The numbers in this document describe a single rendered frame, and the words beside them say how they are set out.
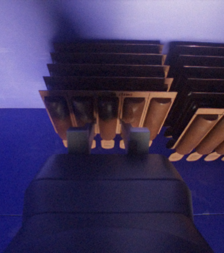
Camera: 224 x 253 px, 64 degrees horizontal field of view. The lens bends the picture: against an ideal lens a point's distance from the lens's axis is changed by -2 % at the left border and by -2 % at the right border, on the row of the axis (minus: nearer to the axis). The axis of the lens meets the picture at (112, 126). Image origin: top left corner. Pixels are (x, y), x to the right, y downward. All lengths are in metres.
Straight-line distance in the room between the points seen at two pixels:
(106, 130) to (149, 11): 0.11
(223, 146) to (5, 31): 0.23
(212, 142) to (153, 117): 0.06
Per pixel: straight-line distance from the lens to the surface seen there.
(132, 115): 0.15
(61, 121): 0.16
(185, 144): 0.18
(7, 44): 0.22
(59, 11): 0.19
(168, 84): 0.16
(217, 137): 0.18
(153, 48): 0.20
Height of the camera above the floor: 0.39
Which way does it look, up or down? 33 degrees down
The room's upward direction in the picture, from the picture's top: 179 degrees clockwise
